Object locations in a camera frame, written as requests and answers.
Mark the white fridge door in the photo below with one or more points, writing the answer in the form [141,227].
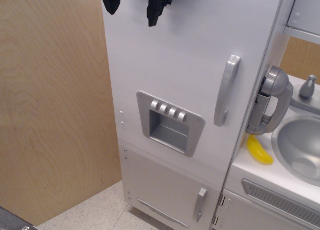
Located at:
[164,191]
[182,60]

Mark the silver door handle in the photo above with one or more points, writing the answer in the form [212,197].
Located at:
[230,72]
[198,206]

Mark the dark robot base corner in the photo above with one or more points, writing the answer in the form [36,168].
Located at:
[11,221]

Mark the silver ice dispenser panel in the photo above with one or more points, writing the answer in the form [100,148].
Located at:
[169,125]

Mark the silver toy phone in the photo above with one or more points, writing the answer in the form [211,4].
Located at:
[272,102]

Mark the silver toy faucet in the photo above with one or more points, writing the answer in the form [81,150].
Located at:
[308,87]

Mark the yellow toy banana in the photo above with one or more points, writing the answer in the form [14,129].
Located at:
[257,152]

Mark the silver sink basin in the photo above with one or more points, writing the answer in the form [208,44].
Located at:
[296,144]

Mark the white toy kitchen cabinet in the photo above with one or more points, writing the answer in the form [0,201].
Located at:
[236,210]

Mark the silver vent grille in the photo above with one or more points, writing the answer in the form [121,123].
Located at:
[281,202]

